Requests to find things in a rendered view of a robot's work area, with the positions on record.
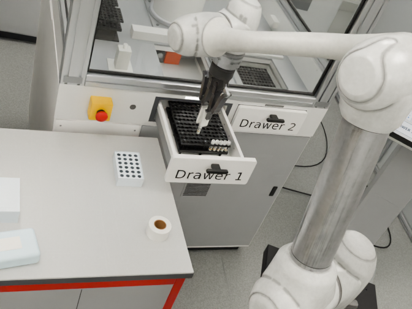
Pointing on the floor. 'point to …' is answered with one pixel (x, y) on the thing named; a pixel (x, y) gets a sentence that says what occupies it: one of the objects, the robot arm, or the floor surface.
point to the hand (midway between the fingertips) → (204, 116)
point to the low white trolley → (91, 224)
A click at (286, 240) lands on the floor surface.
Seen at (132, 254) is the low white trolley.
